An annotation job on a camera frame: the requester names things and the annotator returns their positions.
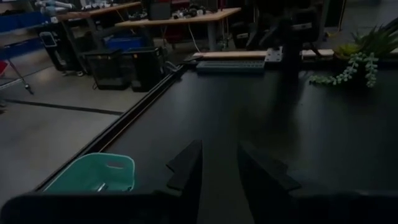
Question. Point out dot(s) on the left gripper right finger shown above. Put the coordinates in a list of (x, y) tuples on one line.
[(264, 177)]

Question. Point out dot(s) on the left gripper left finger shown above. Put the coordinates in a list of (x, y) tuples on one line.
[(186, 168)]

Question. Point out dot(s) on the silver AAA battery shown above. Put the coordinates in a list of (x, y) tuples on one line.
[(101, 187)]

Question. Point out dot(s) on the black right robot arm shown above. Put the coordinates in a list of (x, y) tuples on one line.
[(292, 28)]

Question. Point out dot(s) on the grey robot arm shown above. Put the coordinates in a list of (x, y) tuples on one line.
[(54, 4)]

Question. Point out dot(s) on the teal plastic bin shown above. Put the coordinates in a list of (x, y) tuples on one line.
[(81, 174)]

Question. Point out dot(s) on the black computer tower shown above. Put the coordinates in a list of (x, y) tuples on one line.
[(147, 68)]

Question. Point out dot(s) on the silver mounting plate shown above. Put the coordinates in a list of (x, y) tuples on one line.
[(273, 55)]

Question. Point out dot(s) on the black mesh crate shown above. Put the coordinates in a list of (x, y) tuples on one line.
[(107, 71)]

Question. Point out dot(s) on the wooden table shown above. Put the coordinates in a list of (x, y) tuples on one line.
[(99, 12), (186, 19)]

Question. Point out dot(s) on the artificial succulent plant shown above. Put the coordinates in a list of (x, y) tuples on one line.
[(371, 68)]

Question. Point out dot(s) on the black equipment case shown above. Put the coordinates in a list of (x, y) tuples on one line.
[(158, 11)]

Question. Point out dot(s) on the blue storage bin row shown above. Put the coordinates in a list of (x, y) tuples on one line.
[(25, 21)]

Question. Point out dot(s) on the black table frame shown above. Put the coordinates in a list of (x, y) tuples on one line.
[(124, 119)]

